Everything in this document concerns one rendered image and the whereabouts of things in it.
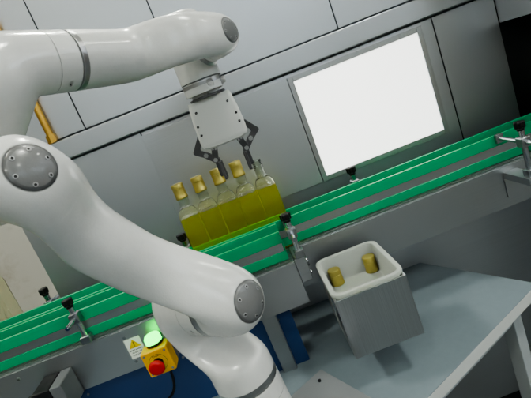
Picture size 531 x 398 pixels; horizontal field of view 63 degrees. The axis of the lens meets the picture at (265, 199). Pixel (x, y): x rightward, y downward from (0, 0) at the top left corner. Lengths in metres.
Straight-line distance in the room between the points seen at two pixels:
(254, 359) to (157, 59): 0.55
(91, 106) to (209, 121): 0.61
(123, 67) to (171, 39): 0.09
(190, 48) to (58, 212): 0.36
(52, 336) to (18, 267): 2.94
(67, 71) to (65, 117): 0.75
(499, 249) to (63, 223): 1.45
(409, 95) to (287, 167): 0.44
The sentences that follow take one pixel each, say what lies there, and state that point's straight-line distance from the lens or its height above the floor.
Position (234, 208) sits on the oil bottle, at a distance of 1.21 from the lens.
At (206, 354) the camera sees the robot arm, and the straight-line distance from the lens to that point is 0.84.
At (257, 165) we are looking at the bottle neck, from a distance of 1.21.
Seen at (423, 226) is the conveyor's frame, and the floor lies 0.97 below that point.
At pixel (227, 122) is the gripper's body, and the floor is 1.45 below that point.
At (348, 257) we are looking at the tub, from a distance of 1.19.
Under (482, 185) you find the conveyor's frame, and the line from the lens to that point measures 1.36.
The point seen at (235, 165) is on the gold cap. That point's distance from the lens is 1.20.
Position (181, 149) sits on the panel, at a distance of 1.34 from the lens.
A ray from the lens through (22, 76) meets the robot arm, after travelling 0.66.
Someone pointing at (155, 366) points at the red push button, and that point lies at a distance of 1.16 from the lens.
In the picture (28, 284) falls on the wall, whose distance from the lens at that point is 4.27.
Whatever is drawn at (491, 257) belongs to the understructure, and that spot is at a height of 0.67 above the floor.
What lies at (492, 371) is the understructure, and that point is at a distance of 1.93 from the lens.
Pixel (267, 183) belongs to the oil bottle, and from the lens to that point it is 1.20.
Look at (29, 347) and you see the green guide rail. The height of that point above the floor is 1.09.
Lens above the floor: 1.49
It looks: 13 degrees down
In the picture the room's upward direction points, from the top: 22 degrees counter-clockwise
